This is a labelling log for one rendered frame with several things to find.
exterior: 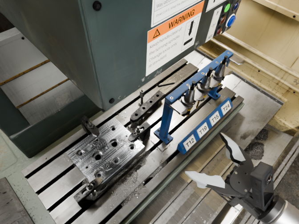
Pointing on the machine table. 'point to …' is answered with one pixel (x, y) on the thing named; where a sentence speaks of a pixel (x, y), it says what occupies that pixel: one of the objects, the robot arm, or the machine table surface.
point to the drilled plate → (127, 156)
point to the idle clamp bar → (157, 100)
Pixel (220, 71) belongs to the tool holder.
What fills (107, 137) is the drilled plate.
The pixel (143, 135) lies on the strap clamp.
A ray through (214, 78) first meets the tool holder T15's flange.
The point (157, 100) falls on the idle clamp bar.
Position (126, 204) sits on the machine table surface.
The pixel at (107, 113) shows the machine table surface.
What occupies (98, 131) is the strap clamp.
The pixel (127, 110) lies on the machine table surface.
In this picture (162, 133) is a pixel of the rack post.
